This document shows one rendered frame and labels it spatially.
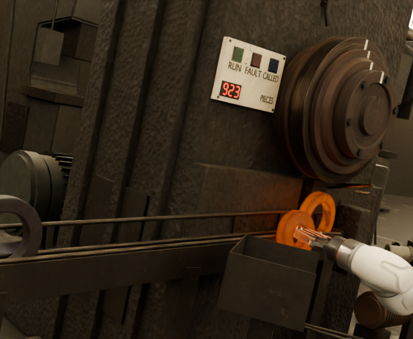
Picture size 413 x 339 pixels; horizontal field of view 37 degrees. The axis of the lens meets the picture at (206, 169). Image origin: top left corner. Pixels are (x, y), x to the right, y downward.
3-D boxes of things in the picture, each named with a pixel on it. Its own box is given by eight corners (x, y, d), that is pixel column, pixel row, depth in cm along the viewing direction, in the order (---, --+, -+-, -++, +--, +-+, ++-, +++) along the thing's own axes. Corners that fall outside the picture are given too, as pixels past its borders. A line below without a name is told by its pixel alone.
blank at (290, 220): (274, 213, 187) (282, 214, 185) (307, 206, 198) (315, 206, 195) (276, 264, 189) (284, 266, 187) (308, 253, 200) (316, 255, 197)
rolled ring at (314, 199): (342, 200, 213) (333, 198, 215) (315, 186, 200) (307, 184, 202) (323, 251, 212) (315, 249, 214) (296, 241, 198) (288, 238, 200)
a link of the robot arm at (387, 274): (344, 267, 170) (360, 288, 179) (393, 290, 159) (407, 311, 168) (364, 235, 173) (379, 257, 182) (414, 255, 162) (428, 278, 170)
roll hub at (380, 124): (323, 152, 190) (345, 60, 187) (372, 161, 209) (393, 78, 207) (338, 156, 186) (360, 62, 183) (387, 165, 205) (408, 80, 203)
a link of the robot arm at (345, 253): (364, 274, 179) (348, 266, 183) (373, 244, 178) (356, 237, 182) (346, 275, 173) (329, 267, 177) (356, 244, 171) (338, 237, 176)
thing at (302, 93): (272, 173, 191) (306, 19, 187) (356, 183, 224) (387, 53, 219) (288, 177, 187) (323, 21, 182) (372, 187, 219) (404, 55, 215)
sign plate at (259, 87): (210, 98, 180) (223, 35, 178) (268, 111, 198) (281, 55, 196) (215, 99, 178) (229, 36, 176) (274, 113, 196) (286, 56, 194)
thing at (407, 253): (382, 258, 226) (384, 242, 226) (405, 260, 228) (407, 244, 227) (389, 263, 221) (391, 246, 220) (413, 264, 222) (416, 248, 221)
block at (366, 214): (321, 266, 227) (337, 202, 224) (334, 266, 232) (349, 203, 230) (346, 276, 219) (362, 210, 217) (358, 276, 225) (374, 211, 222)
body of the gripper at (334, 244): (331, 264, 177) (307, 253, 183) (348, 264, 183) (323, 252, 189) (339, 239, 176) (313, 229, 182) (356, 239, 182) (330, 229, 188)
